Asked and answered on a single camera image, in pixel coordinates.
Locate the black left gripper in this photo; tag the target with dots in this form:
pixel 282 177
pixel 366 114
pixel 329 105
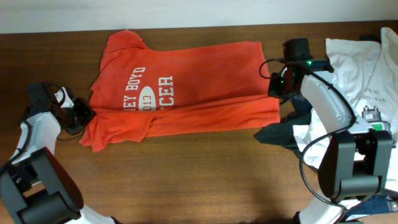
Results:
pixel 84 111

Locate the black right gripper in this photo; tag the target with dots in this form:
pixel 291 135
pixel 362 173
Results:
pixel 277 86

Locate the red printed t-shirt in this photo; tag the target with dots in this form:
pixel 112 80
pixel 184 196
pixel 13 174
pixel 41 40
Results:
pixel 142 93

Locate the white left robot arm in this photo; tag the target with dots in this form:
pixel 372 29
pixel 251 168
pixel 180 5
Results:
pixel 35 188

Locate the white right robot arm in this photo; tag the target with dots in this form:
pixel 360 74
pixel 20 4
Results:
pixel 354 167

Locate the dark navy garment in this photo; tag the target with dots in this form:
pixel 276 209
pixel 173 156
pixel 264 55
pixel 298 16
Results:
pixel 282 133

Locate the white printed t-shirt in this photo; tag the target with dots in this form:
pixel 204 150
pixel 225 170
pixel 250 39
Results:
pixel 366 71

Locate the dark blue folded garment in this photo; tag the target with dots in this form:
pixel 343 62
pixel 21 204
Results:
pixel 379 204

